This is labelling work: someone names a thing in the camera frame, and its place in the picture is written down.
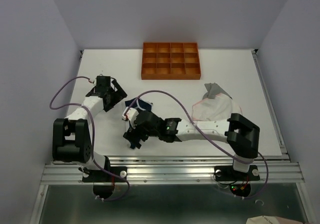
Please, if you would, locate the navy blue underwear white trim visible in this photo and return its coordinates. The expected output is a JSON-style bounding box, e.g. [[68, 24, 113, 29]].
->
[[124, 97, 154, 150]]

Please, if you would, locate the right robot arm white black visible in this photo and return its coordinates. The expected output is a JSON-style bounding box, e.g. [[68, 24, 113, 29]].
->
[[122, 108, 260, 179]]

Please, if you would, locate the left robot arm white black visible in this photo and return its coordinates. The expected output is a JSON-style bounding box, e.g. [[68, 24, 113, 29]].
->
[[52, 75, 127, 181]]

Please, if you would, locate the white pink grey underwear pile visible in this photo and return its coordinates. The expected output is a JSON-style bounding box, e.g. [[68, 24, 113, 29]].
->
[[191, 83, 243, 121]]

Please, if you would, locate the orange compartment tray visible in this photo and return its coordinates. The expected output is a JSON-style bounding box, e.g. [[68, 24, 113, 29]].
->
[[141, 42, 201, 80]]

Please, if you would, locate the white pink bag corner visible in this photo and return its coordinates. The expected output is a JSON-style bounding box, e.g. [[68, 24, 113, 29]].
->
[[246, 215, 301, 224]]

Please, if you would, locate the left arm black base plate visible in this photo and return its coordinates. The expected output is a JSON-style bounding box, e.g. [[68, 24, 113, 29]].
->
[[78, 166, 128, 184]]

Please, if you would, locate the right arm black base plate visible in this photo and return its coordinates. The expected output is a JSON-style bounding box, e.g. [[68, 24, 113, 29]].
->
[[213, 165, 261, 182]]

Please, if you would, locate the aluminium rail frame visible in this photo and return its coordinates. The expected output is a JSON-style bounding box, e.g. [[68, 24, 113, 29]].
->
[[32, 49, 314, 224]]

